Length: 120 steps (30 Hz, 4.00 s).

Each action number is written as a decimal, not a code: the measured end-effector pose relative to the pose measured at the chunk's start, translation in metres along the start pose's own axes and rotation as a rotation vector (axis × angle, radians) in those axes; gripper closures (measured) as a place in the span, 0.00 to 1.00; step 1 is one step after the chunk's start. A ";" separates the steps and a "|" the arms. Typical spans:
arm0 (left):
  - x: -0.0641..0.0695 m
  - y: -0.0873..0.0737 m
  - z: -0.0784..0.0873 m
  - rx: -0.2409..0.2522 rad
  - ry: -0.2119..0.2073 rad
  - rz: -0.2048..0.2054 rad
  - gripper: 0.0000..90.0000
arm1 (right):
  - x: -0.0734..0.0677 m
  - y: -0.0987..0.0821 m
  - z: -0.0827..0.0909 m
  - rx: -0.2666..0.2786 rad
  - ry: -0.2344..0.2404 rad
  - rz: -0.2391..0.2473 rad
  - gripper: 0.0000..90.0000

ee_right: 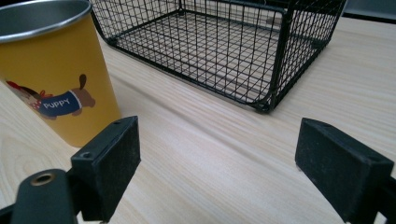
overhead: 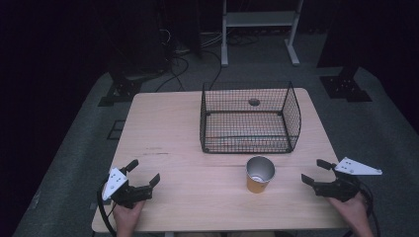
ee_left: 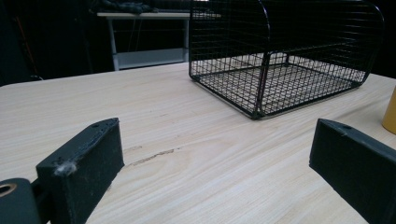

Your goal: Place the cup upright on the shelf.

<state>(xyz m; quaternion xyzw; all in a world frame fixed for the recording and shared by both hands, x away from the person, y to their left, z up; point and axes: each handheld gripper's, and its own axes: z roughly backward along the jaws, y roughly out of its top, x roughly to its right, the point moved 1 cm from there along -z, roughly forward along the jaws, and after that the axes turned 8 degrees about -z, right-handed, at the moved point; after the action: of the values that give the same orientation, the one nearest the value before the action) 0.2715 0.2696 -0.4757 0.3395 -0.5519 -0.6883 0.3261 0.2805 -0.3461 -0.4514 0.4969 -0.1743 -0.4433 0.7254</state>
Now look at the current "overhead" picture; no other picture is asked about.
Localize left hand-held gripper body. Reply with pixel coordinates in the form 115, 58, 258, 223
102, 167, 154, 209

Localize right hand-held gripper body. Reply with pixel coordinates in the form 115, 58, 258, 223
311, 156, 383, 203

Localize person's left hand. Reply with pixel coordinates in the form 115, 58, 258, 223
112, 199, 146, 232

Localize person's right hand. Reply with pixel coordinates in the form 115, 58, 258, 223
327, 192, 372, 232

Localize orange paper cup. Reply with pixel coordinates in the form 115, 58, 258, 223
245, 155, 277, 195

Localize black stand base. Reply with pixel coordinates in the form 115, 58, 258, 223
97, 65, 156, 108
318, 64, 374, 104

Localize white metal stand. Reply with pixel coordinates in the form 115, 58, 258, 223
220, 0, 304, 68

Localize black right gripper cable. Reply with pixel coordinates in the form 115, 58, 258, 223
342, 183, 382, 237

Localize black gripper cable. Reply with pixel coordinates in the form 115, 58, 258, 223
96, 179, 119, 237
342, 183, 382, 237

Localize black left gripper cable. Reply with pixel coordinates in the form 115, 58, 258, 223
96, 179, 119, 237

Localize black rectangular floor frame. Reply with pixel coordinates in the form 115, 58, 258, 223
106, 118, 126, 141

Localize black wire mesh basket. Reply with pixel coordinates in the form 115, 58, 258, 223
199, 81, 302, 155

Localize black floor cables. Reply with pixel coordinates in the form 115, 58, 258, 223
153, 28, 261, 94

